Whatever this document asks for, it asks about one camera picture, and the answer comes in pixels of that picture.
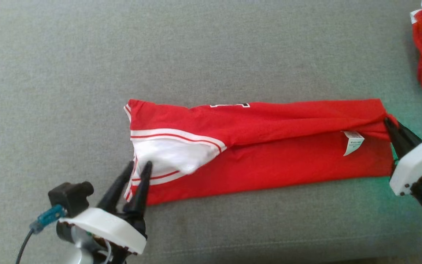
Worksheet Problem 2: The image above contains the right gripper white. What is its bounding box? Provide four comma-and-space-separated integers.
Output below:
384, 117, 422, 196

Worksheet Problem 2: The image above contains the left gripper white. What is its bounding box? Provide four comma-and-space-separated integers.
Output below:
57, 161, 153, 256

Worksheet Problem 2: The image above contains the red jersey white striped sleeve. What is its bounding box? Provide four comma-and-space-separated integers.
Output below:
124, 98, 398, 206

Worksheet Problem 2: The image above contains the black cable blue plug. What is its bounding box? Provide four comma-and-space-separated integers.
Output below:
15, 205, 67, 264

